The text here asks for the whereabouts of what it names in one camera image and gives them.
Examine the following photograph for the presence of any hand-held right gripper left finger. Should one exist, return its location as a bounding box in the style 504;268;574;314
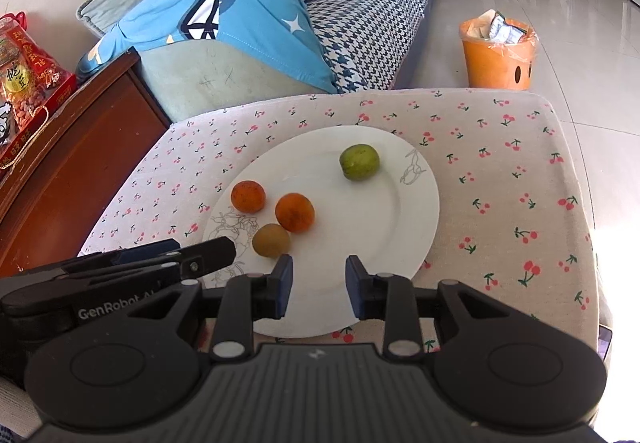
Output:
120;254;294;363

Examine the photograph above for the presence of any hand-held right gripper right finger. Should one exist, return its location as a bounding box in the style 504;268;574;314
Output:
346;254;522;358

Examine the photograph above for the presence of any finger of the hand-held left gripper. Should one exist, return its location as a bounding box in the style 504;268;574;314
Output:
62;239;182;274
90;237;237;286

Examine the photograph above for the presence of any brownish green fruit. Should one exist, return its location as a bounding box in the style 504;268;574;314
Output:
251;223;292;258

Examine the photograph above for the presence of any white plate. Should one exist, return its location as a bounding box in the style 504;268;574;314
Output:
201;124;441;339

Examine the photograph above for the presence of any orange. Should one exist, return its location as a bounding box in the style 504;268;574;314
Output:
230;180;266;214
275;192;316;234

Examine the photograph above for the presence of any green mango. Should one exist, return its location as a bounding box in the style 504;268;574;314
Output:
339;144;381;182

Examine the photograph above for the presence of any wooden side table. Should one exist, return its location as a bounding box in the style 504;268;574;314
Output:
0;48;172;274

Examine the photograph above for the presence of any green sofa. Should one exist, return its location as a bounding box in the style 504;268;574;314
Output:
75;0;448;124

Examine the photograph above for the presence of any cherry print tablecloth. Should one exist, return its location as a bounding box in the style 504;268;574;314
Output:
77;88;601;374

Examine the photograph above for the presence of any blue star print pillow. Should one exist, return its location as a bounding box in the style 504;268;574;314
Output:
75;0;341;94

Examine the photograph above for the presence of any device screen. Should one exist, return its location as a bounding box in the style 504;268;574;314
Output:
597;323;614;360

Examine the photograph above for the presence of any orange smiley trash bin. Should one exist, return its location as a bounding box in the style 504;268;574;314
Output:
459;9;540;91

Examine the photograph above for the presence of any houndstooth sofa cover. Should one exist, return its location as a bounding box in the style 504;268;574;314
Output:
305;0;447;94

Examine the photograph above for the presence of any crumpled white packaging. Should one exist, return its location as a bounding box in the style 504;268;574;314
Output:
486;10;528;44

